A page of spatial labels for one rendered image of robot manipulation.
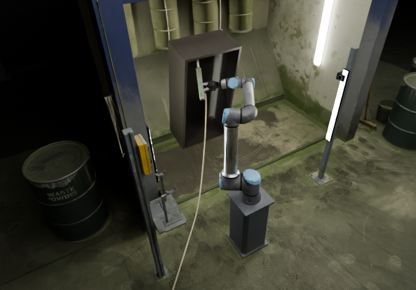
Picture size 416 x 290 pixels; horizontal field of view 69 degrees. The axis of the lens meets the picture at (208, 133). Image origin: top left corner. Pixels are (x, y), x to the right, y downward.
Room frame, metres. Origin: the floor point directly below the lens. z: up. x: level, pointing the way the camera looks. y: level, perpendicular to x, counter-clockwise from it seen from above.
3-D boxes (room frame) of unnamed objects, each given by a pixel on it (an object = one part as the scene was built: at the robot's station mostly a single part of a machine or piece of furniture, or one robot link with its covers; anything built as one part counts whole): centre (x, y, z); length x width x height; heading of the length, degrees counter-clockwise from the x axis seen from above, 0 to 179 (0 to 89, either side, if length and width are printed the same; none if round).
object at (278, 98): (3.77, -0.10, 0.11); 2.70 x 0.02 x 0.13; 118
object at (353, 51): (2.60, -1.35, 0.82); 0.05 x 0.05 x 1.64; 28
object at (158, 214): (1.54, 0.36, 0.78); 0.31 x 0.23 x 0.01; 28
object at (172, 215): (1.55, 0.34, 0.95); 0.26 x 0.15 x 0.32; 28
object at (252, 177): (1.80, -0.34, 0.83); 0.17 x 0.15 x 0.18; 84
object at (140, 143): (1.50, 0.43, 1.42); 0.12 x 0.06 x 0.26; 28
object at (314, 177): (2.60, -1.35, 0.01); 0.20 x 0.20 x 0.01; 28
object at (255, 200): (1.80, -0.35, 0.69); 0.19 x 0.19 x 0.10
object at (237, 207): (1.80, -0.35, 0.32); 0.31 x 0.31 x 0.64; 28
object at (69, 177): (2.12, 1.40, 0.44); 0.59 x 0.58 x 0.89; 98
